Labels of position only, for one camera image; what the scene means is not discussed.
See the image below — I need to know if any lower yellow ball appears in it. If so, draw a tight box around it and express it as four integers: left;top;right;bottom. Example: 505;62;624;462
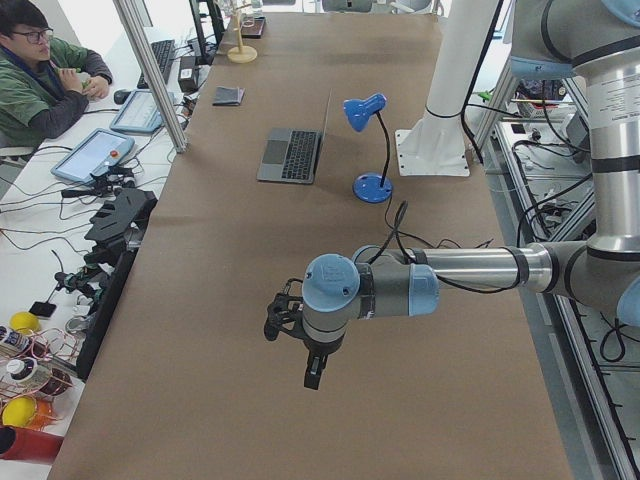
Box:
1;396;37;428

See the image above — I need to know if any yellow ball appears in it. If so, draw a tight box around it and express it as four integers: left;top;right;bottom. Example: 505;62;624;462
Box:
1;396;37;428
9;311;41;334

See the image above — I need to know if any black small box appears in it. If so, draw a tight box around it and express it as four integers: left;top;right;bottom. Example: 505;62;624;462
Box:
178;55;199;93

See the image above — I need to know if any grey folded cloth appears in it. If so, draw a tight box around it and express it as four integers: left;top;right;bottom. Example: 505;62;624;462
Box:
212;86;245;106

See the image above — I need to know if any wooden stand with round base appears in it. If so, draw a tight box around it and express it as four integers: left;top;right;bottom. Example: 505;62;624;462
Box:
227;1;258;64

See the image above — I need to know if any red cup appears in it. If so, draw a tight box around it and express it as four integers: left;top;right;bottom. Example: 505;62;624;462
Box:
1;426;64;465

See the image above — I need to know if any blue desk lamp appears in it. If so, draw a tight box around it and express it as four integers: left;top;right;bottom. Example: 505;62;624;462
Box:
342;93;393;204

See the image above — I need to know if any grey laptop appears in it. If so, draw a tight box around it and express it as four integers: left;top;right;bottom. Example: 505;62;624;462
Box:
257;91;332;185

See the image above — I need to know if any dark tray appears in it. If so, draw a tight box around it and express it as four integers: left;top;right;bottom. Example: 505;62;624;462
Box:
241;17;266;39

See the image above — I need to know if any person in green jacket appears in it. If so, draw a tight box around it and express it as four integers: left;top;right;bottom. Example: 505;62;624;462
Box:
1;0;113;148

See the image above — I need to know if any near teach pendant tablet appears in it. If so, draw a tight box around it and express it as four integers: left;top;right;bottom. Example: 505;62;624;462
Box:
50;128;135;183

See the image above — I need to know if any upper yellow ball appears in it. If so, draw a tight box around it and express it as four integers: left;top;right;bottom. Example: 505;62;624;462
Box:
9;311;41;334

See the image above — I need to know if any black keyboard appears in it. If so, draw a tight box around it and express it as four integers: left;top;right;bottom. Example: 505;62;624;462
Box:
151;39;175;84

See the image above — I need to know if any small black square pad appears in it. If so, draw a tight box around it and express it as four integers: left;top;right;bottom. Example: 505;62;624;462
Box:
29;301;57;318

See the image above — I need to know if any teach pendant tablet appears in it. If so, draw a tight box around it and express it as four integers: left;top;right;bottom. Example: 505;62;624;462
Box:
110;89;163;135
50;128;135;183

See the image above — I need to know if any black computer mouse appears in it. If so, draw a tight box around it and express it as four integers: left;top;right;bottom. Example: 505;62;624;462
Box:
113;89;132;105

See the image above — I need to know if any aluminium frame side rail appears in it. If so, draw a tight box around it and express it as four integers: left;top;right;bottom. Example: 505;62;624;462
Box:
485;52;639;479

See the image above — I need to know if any far teach pendant tablet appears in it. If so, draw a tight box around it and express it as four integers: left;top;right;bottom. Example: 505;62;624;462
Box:
110;89;163;135

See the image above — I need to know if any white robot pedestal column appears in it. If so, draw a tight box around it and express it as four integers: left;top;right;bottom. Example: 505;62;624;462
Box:
396;0;502;177

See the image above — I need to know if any copper wire basket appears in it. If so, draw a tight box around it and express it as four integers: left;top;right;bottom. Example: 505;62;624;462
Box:
1;327;74;430

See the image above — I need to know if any aluminium frame post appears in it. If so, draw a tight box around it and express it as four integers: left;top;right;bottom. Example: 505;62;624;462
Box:
113;0;187;154

